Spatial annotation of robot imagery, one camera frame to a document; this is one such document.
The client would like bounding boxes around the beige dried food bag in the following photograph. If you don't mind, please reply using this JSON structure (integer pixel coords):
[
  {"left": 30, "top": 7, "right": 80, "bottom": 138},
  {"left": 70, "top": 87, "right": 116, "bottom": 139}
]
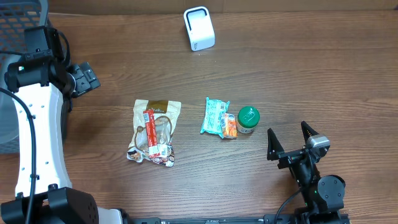
[{"left": 126, "top": 100, "right": 182, "bottom": 167}]

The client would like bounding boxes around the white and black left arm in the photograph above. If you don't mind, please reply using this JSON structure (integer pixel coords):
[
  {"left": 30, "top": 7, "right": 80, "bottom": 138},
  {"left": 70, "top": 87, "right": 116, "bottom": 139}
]
[{"left": 1, "top": 26, "right": 131, "bottom": 223}]

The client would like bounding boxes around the grey plastic mesh basket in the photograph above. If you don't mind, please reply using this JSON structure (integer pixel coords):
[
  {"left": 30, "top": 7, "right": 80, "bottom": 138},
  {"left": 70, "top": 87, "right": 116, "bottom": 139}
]
[{"left": 1, "top": 0, "right": 49, "bottom": 154}]

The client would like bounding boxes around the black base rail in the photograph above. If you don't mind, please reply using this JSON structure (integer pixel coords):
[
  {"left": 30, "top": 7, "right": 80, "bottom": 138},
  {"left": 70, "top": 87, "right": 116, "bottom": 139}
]
[{"left": 129, "top": 213, "right": 351, "bottom": 224}]

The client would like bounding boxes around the white barcode scanner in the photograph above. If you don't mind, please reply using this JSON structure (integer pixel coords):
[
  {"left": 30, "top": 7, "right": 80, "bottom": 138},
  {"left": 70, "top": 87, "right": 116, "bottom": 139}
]
[{"left": 183, "top": 6, "right": 215, "bottom": 52}]

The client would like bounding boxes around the teal snack packet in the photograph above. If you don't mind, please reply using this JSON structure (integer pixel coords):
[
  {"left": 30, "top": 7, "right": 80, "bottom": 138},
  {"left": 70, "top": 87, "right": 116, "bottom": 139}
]
[{"left": 200, "top": 97, "right": 238, "bottom": 139}]

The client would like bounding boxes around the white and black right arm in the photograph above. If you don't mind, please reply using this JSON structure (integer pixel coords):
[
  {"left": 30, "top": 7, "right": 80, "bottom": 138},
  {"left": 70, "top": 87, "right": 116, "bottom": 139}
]
[{"left": 264, "top": 121, "right": 350, "bottom": 224}]

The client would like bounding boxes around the green lid jar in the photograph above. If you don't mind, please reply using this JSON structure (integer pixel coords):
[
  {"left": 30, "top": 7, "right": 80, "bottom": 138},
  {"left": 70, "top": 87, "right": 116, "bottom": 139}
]
[{"left": 236, "top": 106, "right": 260, "bottom": 134}]

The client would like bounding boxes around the red stick snack packet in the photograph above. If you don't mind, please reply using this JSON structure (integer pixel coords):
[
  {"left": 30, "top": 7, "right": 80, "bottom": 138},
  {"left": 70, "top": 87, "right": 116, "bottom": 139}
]
[{"left": 143, "top": 110, "right": 160, "bottom": 158}]

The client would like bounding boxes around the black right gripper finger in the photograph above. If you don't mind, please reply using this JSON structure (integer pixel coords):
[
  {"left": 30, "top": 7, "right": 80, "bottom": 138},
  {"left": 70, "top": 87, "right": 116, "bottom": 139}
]
[
  {"left": 301, "top": 121, "right": 318, "bottom": 145},
  {"left": 267, "top": 128, "right": 285, "bottom": 161}
]

